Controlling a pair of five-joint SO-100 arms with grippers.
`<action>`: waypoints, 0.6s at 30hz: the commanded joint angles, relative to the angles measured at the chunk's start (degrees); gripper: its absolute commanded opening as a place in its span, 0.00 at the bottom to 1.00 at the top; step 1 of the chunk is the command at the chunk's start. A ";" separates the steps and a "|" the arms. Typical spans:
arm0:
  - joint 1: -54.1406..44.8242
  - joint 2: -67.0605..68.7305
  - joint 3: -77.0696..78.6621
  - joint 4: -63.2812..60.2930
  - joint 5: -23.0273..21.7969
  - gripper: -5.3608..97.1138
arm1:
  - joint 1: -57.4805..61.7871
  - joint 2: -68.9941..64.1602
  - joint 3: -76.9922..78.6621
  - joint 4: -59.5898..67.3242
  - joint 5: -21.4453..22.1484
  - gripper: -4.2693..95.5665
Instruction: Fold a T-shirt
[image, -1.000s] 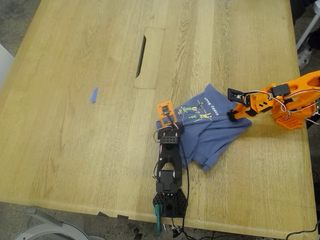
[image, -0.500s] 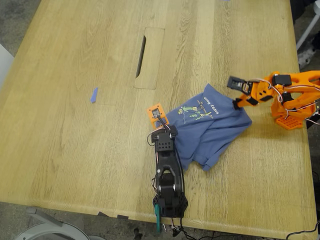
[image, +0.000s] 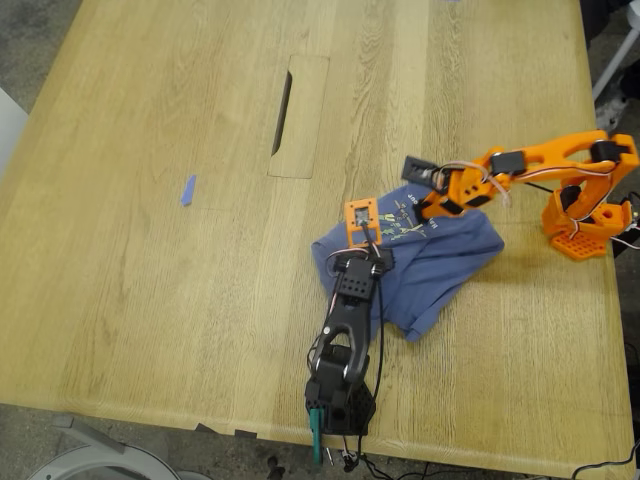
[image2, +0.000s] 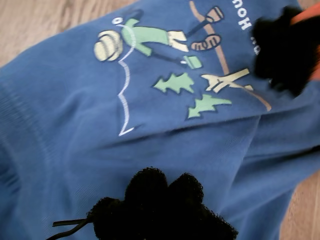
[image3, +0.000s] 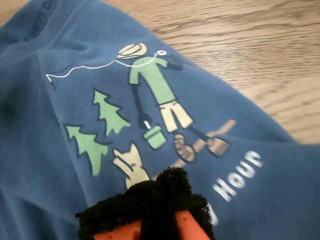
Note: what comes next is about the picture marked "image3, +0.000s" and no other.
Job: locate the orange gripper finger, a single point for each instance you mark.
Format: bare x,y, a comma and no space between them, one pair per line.
185,197
112,215

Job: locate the blue printed T-shirt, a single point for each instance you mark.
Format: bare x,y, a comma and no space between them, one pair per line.
75,112

